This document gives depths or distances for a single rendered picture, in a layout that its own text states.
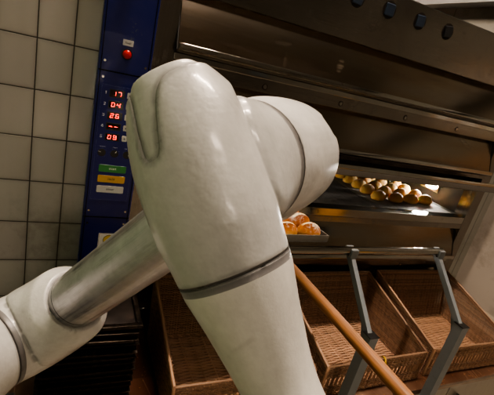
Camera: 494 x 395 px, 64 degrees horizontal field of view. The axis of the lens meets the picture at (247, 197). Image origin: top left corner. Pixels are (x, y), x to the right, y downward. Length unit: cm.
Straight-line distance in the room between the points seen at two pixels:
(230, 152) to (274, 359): 16
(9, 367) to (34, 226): 81
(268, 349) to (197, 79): 21
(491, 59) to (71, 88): 184
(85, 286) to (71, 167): 82
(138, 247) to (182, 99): 31
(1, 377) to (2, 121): 84
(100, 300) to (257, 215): 43
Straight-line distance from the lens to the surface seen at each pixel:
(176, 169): 29
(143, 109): 32
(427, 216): 235
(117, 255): 61
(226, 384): 145
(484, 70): 227
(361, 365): 156
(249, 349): 32
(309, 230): 144
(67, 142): 143
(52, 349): 81
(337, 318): 102
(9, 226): 155
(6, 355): 80
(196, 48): 139
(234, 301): 30
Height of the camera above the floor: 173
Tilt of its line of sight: 19 degrees down
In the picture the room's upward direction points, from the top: 14 degrees clockwise
